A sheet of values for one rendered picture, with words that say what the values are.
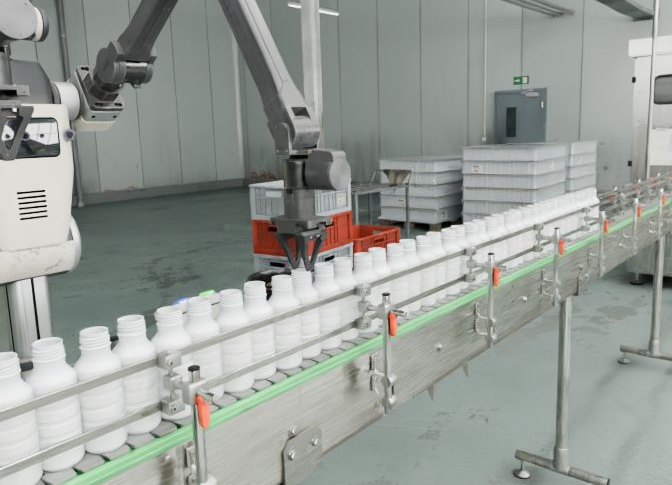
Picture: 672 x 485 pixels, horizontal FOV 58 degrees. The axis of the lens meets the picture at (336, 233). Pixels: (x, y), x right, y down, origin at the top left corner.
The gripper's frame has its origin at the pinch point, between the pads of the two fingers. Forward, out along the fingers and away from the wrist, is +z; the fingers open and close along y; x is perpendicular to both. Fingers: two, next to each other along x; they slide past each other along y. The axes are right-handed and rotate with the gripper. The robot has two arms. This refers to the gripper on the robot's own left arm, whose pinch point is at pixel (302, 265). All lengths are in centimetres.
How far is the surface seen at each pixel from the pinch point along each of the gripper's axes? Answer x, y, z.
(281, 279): 7.3, -1.8, 0.9
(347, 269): -11.2, -1.6, 2.7
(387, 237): -290, 186, 56
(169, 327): 30.9, -2.0, 3.1
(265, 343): 12.7, -2.7, 10.8
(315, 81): -789, 699, -120
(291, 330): 7.1, -3.4, 10.0
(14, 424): 54, -4, 8
